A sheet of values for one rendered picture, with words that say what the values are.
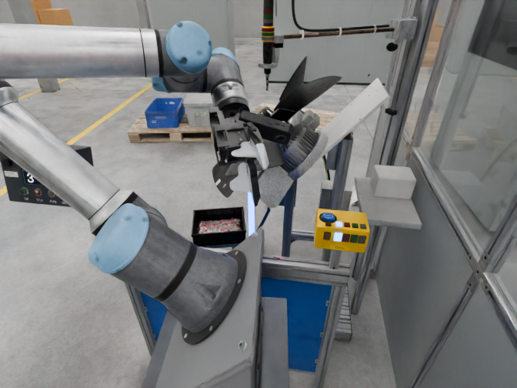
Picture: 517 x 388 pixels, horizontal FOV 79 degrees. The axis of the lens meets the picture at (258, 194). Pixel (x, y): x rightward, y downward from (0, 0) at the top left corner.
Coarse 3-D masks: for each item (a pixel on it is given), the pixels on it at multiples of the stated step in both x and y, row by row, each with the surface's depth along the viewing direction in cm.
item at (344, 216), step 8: (320, 216) 100; (336, 216) 100; (344, 216) 100; (352, 216) 100; (360, 216) 100; (320, 224) 97; (368, 224) 97; (320, 232) 97; (344, 232) 96; (352, 232) 95; (360, 232) 95; (368, 232) 94; (320, 240) 99; (328, 240) 98; (328, 248) 100; (336, 248) 100; (344, 248) 99; (352, 248) 99; (360, 248) 98
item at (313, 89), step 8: (320, 80) 107; (328, 80) 111; (336, 80) 114; (304, 88) 108; (312, 88) 112; (320, 88) 115; (328, 88) 117; (288, 96) 112; (296, 96) 115; (304, 96) 117; (312, 96) 120; (280, 104) 119; (288, 104) 120; (296, 104) 122; (304, 104) 124
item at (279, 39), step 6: (276, 36) 106; (282, 36) 107; (276, 42) 107; (276, 48) 108; (276, 54) 109; (276, 60) 111; (258, 66) 110; (264, 66) 109; (270, 66) 109; (276, 66) 110
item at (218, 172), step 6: (216, 168) 147; (222, 168) 143; (228, 168) 140; (216, 174) 145; (222, 174) 142; (216, 180) 143; (222, 180) 141; (228, 180) 138; (228, 186) 137; (222, 192) 138; (228, 192) 136
